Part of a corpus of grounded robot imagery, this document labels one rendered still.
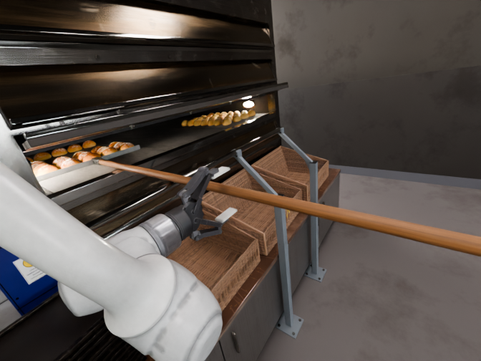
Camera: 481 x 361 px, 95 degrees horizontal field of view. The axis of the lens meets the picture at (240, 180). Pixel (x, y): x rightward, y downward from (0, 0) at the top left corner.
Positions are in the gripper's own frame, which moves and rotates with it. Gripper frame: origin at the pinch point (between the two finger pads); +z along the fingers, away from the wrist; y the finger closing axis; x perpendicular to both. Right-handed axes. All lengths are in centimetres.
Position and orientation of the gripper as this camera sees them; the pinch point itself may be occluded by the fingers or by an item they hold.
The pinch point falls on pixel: (227, 190)
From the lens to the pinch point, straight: 64.9
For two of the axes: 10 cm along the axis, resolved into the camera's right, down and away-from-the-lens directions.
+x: 7.9, 1.4, -6.0
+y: 1.4, 9.1, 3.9
